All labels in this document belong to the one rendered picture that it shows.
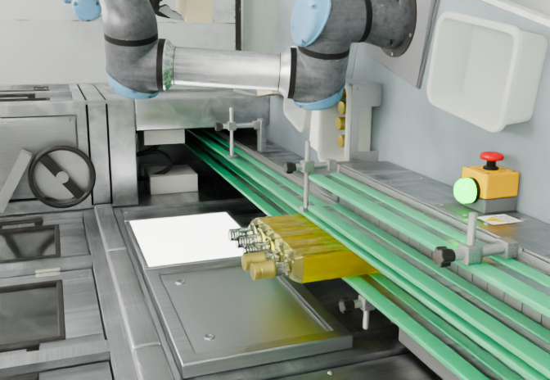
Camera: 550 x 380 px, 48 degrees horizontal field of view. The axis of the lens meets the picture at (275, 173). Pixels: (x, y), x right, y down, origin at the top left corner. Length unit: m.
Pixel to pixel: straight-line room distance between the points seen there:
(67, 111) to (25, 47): 2.76
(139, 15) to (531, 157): 0.82
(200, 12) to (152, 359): 1.03
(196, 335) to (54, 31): 3.84
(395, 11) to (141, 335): 0.85
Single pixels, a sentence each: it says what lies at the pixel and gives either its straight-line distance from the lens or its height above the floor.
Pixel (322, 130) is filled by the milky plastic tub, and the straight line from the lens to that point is 1.64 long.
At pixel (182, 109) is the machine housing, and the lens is 2.18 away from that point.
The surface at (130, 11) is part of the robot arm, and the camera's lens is 1.35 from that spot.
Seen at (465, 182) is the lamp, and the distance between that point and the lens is 1.10.
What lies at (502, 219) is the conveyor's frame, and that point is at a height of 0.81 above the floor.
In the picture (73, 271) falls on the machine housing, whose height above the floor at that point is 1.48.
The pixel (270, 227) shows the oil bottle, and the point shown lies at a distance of 1.37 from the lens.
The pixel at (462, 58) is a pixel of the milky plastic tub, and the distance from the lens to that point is 1.23.
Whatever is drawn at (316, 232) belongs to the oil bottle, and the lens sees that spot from 1.34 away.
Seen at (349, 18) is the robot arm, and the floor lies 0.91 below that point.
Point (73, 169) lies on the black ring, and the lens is 2.17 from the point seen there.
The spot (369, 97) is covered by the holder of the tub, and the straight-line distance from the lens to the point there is 1.50.
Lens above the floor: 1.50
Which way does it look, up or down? 20 degrees down
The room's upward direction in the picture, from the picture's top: 94 degrees counter-clockwise
